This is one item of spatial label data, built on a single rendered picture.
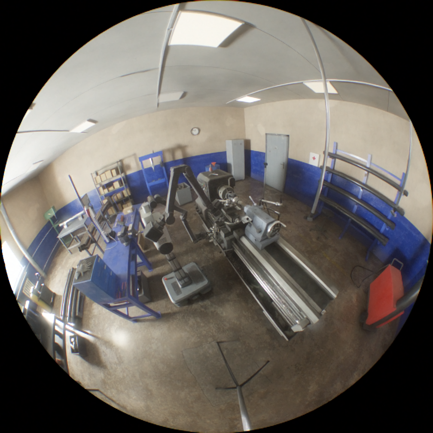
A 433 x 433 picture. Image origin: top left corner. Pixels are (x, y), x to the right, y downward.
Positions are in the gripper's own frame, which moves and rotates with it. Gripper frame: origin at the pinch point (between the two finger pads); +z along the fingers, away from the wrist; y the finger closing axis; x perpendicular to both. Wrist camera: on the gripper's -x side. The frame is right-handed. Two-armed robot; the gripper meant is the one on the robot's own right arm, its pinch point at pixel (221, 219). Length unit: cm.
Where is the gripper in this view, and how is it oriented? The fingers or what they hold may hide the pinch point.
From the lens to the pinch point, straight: 129.6
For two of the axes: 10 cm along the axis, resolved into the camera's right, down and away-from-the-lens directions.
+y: -5.7, -4.3, 7.0
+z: 4.8, 5.2, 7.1
